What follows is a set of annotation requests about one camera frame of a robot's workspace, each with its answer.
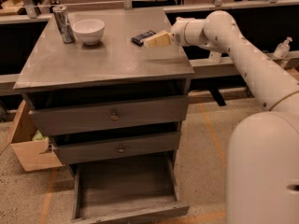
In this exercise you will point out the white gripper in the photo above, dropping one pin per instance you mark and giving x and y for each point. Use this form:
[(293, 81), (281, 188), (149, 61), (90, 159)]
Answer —
[(177, 32)]

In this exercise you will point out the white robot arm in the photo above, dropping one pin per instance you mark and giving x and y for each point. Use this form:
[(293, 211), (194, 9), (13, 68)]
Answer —
[(262, 176)]

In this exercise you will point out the grey wooden drawer cabinet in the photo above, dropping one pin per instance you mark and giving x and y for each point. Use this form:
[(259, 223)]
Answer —
[(116, 91)]

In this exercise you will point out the middle grey drawer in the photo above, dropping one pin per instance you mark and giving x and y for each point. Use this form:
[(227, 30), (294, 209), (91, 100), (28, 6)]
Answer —
[(117, 148)]

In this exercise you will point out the top grey drawer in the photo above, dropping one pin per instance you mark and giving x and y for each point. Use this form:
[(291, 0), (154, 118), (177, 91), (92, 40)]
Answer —
[(106, 116)]

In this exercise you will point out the open bottom grey drawer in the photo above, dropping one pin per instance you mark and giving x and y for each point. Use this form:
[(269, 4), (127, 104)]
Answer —
[(134, 190)]

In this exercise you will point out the clear sanitizer pump bottle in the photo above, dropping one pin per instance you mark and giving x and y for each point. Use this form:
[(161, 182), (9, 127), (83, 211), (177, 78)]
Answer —
[(214, 57)]

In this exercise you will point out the white ceramic bowl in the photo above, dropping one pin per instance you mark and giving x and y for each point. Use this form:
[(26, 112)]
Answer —
[(89, 31)]

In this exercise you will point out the grey metal railing beam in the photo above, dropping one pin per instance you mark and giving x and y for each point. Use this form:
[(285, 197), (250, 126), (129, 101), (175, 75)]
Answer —
[(233, 64)]

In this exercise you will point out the silver metallic can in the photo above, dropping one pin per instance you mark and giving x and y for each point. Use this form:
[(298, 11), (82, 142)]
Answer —
[(63, 24)]

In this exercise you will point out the brown cardboard box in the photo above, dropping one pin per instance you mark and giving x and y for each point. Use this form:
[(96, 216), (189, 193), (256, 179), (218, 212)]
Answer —
[(33, 155)]

